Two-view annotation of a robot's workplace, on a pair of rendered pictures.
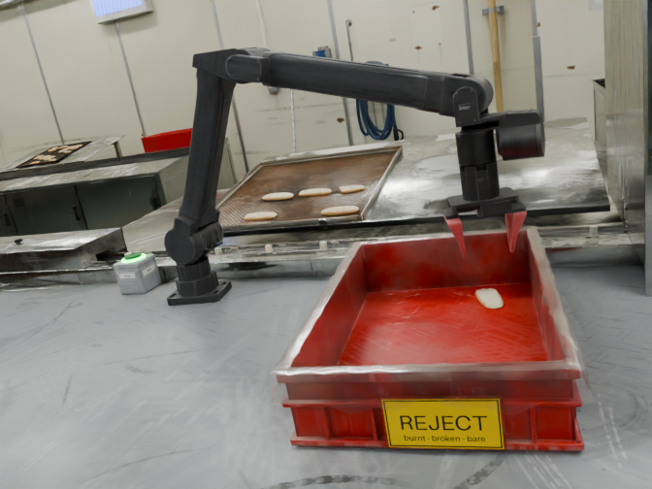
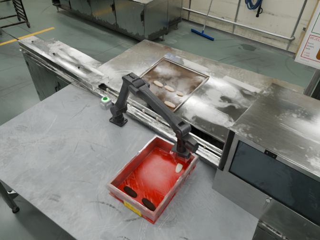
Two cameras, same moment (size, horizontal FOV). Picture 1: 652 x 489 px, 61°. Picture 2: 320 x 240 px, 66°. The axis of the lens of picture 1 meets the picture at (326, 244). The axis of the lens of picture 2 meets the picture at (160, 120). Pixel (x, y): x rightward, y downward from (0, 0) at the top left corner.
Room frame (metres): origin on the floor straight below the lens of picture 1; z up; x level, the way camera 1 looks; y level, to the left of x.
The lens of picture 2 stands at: (-0.10, -0.40, 2.09)
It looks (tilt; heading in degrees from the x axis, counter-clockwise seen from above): 42 degrees down; 16
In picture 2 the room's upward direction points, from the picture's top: 2 degrees clockwise
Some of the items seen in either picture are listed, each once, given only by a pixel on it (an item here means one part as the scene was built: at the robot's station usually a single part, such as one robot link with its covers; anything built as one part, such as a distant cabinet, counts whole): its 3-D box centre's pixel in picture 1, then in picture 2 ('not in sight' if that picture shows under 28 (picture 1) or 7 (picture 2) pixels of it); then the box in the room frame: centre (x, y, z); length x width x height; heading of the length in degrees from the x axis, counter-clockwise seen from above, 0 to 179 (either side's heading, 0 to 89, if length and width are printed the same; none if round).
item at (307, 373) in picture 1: (435, 314); (155, 174); (0.73, -0.14, 0.87); 0.49 x 0.34 x 0.10; 163
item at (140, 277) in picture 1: (140, 279); (106, 104); (1.27, 0.45, 0.84); 0.08 x 0.08 x 0.11; 67
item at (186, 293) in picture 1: (196, 278); (118, 116); (1.15, 0.29, 0.86); 0.12 x 0.09 x 0.08; 75
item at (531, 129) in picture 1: (501, 120); (188, 138); (0.84, -0.29, 1.12); 0.11 x 0.09 x 0.12; 62
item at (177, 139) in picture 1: (178, 139); not in sight; (5.00, 1.11, 0.93); 0.51 x 0.36 x 0.13; 71
